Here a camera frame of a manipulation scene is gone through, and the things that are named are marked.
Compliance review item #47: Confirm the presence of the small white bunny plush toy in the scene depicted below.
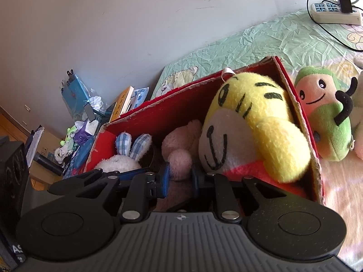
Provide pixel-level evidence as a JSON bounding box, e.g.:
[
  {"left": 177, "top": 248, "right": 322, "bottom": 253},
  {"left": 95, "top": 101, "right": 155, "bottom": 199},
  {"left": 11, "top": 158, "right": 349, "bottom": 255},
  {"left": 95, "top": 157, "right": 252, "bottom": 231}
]
[{"left": 93, "top": 132, "right": 153, "bottom": 174}]

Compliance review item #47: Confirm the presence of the blue and white packet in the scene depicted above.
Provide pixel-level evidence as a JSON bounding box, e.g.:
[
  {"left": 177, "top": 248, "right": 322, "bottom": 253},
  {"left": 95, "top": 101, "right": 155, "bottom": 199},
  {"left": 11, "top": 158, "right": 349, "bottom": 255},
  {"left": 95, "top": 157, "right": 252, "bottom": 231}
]
[{"left": 130, "top": 87, "right": 149, "bottom": 108}]

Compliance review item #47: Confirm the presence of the stack of white papers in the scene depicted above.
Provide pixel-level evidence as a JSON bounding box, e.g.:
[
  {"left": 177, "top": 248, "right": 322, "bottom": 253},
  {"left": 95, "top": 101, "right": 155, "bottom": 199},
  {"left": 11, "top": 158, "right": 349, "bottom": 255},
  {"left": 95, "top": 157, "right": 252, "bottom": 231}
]
[{"left": 25, "top": 126, "right": 45, "bottom": 168}]

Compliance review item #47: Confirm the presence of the brown cardboard carton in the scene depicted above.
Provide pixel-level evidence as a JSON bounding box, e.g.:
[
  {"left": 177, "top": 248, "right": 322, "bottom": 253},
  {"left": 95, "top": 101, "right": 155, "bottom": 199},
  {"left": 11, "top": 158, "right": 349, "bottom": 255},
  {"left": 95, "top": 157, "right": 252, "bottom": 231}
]
[{"left": 28, "top": 132, "right": 71, "bottom": 187}]

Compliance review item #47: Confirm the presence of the yellow book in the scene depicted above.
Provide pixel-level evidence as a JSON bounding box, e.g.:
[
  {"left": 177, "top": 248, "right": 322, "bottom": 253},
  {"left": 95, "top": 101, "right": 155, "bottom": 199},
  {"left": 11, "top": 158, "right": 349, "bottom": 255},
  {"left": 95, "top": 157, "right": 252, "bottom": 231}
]
[{"left": 109, "top": 86, "right": 135, "bottom": 122}]

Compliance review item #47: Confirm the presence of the white power strip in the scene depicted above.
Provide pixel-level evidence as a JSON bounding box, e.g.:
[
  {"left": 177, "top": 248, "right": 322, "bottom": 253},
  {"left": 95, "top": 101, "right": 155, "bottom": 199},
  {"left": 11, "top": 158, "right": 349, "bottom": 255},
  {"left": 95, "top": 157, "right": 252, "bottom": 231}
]
[{"left": 310, "top": 1, "right": 363, "bottom": 25}]

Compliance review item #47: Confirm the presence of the black charger adapter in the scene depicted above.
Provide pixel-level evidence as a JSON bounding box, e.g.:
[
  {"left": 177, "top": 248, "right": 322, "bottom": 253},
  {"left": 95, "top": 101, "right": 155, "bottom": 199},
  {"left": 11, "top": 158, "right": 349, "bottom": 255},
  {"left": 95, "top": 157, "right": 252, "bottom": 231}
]
[{"left": 335, "top": 0, "right": 353, "bottom": 14}]

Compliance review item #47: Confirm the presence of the purple tissue pack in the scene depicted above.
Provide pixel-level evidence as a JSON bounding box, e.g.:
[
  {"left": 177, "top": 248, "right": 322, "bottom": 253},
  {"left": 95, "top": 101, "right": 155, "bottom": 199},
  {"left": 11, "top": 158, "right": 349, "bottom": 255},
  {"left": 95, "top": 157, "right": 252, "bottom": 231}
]
[{"left": 74, "top": 120, "right": 98, "bottom": 143}]

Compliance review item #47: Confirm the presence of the yellow tiger plush toy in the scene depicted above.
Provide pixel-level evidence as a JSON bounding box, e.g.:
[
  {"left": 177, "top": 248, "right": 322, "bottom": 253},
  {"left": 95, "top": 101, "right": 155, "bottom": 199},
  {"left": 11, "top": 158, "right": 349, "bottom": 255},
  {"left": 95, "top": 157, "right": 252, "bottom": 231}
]
[{"left": 199, "top": 68, "right": 311, "bottom": 189}]

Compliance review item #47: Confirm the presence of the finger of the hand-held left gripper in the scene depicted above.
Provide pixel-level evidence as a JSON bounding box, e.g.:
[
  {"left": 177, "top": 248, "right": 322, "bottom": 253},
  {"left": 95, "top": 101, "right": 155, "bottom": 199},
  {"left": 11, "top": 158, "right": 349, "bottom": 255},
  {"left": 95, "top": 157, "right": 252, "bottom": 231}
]
[{"left": 48, "top": 168, "right": 148, "bottom": 197}]

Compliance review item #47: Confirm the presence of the black tablet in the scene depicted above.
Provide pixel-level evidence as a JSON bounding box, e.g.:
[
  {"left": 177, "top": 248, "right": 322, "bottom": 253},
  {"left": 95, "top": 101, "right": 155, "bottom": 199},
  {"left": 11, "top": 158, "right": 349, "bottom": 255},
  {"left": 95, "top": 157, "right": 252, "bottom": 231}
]
[{"left": 98, "top": 102, "right": 117, "bottom": 118}]

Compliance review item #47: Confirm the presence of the blue pencil case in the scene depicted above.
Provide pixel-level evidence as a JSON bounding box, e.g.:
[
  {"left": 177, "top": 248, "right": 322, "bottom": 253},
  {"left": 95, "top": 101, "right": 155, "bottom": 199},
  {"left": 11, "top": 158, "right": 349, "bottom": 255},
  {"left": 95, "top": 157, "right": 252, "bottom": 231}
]
[{"left": 64, "top": 137, "right": 95, "bottom": 176}]

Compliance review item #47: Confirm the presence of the pink bear plush toy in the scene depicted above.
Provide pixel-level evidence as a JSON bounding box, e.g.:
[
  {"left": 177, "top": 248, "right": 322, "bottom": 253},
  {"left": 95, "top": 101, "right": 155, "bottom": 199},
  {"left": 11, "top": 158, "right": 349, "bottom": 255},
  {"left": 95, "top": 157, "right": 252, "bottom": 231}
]
[{"left": 155, "top": 119, "right": 204, "bottom": 211}]

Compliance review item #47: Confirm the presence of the green pear plush toy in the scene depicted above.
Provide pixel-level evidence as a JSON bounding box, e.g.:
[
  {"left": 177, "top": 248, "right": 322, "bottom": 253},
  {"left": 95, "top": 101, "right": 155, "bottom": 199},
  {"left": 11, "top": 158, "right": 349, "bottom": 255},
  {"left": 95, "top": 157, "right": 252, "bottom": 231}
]
[{"left": 294, "top": 66, "right": 358, "bottom": 163}]

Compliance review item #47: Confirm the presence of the black charger cable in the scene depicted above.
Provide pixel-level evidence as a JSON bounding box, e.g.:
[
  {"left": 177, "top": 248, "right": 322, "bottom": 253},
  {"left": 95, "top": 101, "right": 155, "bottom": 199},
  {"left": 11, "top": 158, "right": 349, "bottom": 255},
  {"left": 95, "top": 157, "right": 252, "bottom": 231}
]
[{"left": 307, "top": 0, "right": 363, "bottom": 52}]

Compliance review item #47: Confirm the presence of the red cardboard box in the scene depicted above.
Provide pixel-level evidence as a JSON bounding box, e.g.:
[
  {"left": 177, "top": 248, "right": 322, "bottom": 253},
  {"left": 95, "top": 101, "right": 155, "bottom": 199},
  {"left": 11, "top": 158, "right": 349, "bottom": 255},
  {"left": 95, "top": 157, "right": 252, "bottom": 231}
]
[{"left": 83, "top": 56, "right": 324, "bottom": 204}]

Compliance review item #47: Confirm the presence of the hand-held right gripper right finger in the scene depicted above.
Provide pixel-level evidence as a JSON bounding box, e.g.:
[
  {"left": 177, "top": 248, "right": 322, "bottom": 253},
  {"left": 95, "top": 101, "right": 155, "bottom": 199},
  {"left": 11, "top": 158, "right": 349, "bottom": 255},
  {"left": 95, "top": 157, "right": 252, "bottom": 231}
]
[{"left": 191, "top": 164, "right": 287, "bottom": 223}]

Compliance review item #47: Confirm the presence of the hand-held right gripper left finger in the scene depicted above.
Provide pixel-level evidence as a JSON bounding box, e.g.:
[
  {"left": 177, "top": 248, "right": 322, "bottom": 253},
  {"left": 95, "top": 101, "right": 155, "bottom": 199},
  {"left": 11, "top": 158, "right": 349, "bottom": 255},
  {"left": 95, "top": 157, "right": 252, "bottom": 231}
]
[{"left": 72, "top": 163, "right": 171, "bottom": 223}]

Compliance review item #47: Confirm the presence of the green alien toy figure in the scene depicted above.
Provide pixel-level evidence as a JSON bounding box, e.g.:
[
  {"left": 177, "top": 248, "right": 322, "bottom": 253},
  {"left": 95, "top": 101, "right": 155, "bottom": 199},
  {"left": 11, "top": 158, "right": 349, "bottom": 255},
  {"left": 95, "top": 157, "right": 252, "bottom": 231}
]
[{"left": 61, "top": 126, "right": 78, "bottom": 148}]

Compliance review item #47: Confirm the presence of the clear plastic bag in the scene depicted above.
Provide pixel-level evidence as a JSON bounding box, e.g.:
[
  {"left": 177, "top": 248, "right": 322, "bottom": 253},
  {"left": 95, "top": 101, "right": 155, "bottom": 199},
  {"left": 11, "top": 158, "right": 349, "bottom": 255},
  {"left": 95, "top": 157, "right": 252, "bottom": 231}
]
[{"left": 88, "top": 95, "right": 106, "bottom": 111}]

